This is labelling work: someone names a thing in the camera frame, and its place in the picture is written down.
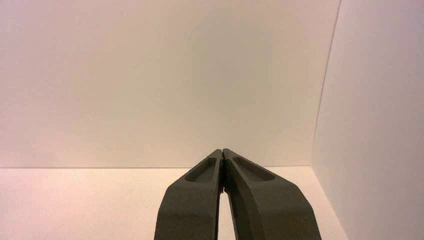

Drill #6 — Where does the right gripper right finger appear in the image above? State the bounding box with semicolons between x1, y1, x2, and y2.
223;148;323;240

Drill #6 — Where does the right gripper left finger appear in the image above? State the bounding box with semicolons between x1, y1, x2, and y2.
153;149;223;240

